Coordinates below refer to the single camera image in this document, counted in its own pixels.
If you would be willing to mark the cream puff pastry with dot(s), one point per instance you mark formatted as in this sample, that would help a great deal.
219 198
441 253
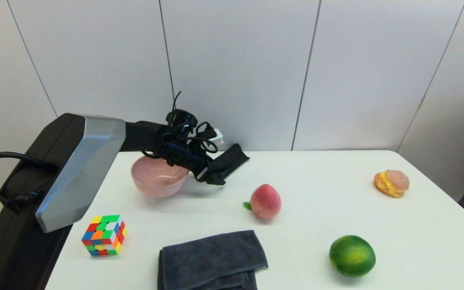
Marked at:
391 183

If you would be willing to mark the pink bowl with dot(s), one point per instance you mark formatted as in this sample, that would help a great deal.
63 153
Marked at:
157 181

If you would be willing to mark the multicoloured puzzle cube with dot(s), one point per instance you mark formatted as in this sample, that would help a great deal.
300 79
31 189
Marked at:
104 235

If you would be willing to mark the pink peach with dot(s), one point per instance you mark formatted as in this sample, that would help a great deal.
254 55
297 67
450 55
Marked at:
265 201

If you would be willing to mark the green lime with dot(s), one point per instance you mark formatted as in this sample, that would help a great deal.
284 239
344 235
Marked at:
352 255

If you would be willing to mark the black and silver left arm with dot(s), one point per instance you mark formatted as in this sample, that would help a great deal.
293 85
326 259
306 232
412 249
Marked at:
79 161

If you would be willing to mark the dark grey folded towel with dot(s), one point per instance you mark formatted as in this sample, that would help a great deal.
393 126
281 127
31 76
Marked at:
212 257

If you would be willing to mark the black glasses case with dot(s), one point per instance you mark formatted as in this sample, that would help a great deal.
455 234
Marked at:
232 157

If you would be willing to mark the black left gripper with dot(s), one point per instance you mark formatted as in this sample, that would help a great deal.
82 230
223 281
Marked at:
199 165

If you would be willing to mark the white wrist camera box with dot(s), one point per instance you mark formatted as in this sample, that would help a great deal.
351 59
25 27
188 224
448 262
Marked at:
217 139

